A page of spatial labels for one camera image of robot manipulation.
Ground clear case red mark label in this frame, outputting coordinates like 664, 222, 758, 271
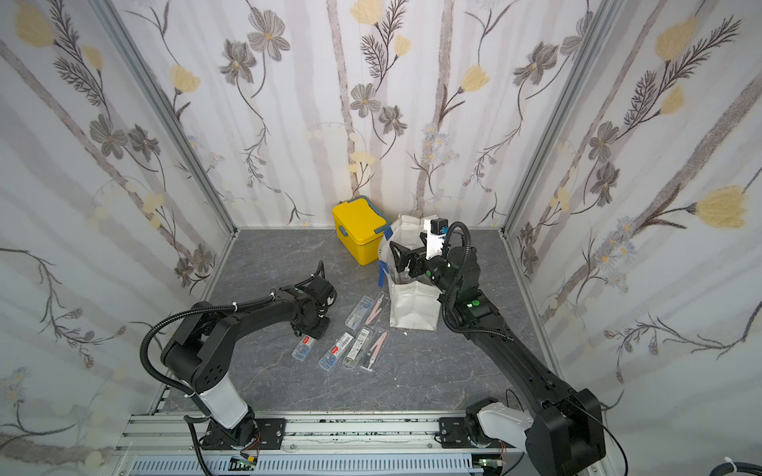
292, 335, 316, 362

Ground clear case red blue label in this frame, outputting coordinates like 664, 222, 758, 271
319, 332, 354, 372

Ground clear case blue insert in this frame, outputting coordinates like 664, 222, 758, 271
344, 296, 375, 331

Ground clear case white barcode label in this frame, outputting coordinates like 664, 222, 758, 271
343, 326, 374, 369

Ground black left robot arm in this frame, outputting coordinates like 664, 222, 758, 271
139, 275, 337, 449

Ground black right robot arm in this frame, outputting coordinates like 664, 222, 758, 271
390, 231, 606, 475

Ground clear case pink compass upper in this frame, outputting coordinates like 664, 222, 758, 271
364, 291, 389, 326

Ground clear case pink compass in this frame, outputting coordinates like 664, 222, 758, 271
364, 291, 389, 326
360, 329, 389, 372

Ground yellow lidded storage box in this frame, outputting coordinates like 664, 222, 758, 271
333, 196, 391, 266

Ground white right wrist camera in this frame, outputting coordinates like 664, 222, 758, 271
424, 217, 448, 259

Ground white canvas bag blue handles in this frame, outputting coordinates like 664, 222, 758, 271
378, 215, 441, 331

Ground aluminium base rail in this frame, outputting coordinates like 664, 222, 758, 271
104, 411, 537, 475

